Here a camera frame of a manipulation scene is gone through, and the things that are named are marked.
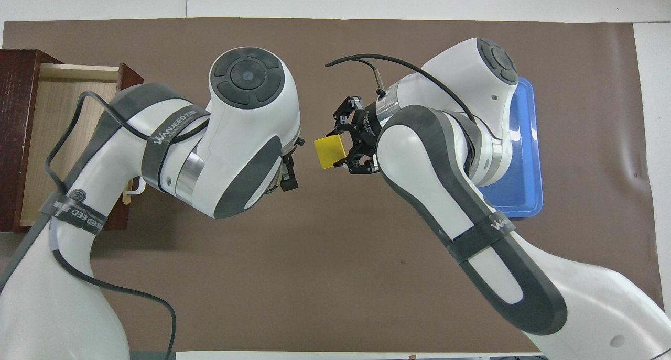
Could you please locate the yellow cube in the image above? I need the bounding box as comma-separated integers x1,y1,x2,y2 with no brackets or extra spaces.
313,134,350,170

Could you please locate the wooden drawer with dark front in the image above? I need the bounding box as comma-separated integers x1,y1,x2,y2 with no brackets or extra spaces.
19,62,145,233

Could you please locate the blue plastic tray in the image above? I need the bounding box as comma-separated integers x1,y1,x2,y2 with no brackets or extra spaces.
474,77,544,219

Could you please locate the brown table mat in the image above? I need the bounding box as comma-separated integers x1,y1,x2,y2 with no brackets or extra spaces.
0,18,669,353

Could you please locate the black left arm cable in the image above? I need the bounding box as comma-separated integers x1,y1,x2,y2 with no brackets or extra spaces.
44,90,211,360

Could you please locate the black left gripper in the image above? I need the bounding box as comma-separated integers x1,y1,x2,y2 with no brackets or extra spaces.
279,136,306,193

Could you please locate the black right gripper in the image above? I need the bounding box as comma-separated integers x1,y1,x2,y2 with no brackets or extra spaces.
333,95,389,176

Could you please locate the white drawer handle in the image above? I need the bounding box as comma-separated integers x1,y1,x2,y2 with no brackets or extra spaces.
123,176,148,204

